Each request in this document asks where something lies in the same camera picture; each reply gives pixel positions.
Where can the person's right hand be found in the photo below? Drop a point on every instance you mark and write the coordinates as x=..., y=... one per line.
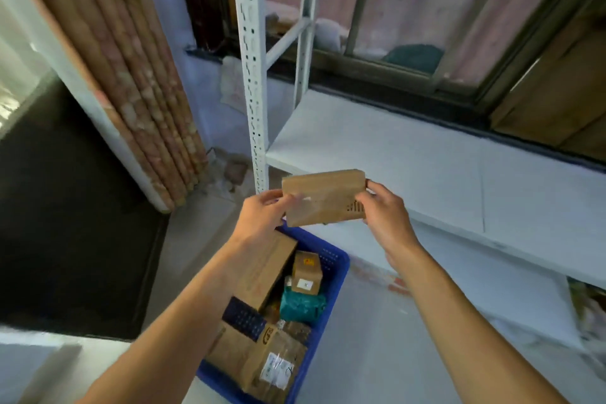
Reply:
x=389, y=223

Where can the person's left hand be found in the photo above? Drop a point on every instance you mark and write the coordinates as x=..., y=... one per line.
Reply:
x=258, y=219

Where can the person's left thumb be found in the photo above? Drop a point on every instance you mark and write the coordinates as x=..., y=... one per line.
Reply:
x=284, y=204

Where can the person's right thumb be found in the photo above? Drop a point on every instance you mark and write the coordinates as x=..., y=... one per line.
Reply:
x=364, y=203

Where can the brown cardboard parcel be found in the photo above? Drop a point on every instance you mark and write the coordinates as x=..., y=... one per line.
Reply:
x=324, y=198

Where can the person's right forearm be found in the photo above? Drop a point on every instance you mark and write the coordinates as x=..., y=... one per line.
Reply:
x=468, y=337

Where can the person's left forearm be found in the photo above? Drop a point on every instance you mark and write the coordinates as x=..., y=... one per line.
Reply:
x=161, y=323

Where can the long brown cardboard box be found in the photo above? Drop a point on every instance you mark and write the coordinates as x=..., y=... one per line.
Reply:
x=263, y=271

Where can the small brown cardboard box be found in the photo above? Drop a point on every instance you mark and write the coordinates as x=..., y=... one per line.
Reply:
x=307, y=273

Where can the white metal shelving rack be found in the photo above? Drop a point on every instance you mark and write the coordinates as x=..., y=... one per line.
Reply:
x=426, y=157

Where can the teal plastic-wrapped parcel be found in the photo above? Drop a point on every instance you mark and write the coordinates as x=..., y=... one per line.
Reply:
x=303, y=306

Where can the blue plastic crate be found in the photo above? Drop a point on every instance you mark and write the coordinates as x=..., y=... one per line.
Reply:
x=312, y=318

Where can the dark blue patterned box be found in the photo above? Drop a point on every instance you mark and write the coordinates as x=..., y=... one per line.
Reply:
x=244, y=318

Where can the small brown wrapped parcel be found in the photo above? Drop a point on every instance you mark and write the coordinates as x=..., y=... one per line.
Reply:
x=296, y=330

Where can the large brown labelled cardboard box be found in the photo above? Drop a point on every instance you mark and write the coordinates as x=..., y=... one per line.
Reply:
x=265, y=361

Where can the dark-framed window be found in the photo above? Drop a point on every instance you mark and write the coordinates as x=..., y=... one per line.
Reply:
x=407, y=25

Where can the pink patterned curtain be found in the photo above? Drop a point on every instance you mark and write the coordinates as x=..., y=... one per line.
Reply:
x=128, y=63

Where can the dark floor mat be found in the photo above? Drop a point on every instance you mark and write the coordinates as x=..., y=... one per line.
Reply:
x=71, y=228

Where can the brown wooden board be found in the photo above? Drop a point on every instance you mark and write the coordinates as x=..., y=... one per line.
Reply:
x=558, y=96

